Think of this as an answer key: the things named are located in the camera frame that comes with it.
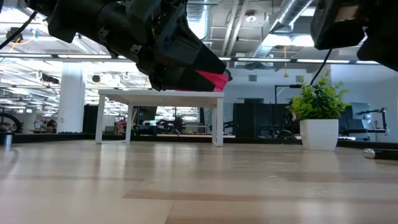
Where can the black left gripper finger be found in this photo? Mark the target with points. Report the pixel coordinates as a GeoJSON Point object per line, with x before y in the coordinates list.
{"type": "Point", "coordinates": [177, 82]}
{"type": "Point", "coordinates": [186, 46]}

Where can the white metal shelf riser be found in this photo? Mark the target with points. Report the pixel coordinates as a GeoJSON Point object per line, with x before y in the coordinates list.
{"type": "Point", "coordinates": [161, 98]}

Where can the red collapsible bowl black rim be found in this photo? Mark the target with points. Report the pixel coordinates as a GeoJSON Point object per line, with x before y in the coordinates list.
{"type": "Point", "coordinates": [219, 81]}

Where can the grey computer monitor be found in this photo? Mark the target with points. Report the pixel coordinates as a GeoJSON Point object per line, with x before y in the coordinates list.
{"type": "Point", "coordinates": [357, 116]}

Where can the black cabinet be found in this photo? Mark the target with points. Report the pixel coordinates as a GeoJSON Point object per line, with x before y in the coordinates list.
{"type": "Point", "coordinates": [261, 119]}

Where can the white round column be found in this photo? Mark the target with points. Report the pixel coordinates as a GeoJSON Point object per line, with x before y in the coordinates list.
{"type": "Point", "coordinates": [71, 102]}

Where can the black pole stand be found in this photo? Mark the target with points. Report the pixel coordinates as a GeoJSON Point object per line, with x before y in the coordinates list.
{"type": "Point", "coordinates": [275, 93]}

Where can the yellow hanging pendant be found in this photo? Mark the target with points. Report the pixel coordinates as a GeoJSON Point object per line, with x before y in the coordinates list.
{"type": "Point", "coordinates": [285, 74]}

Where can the green plant in white pot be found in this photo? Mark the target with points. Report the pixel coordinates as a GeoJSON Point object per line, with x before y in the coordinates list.
{"type": "Point", "coordinates": [318, 124]}

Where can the black wheel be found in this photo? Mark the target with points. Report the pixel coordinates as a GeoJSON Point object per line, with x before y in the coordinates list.
{"type": "Point", "coordinates": [14, 119]}

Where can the silver metal cylinder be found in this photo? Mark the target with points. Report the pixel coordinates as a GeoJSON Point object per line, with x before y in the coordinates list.
{"type": "Point", "coordinates": [5, 138]}

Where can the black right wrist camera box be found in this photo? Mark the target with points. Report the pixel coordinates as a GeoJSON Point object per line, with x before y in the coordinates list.
{"type": "Point", "coordinates": [337, 21]}

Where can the black table edge frame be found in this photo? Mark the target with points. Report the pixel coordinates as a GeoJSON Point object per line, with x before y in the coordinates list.
{"type": "Point", "coordinates": [186, 139]}

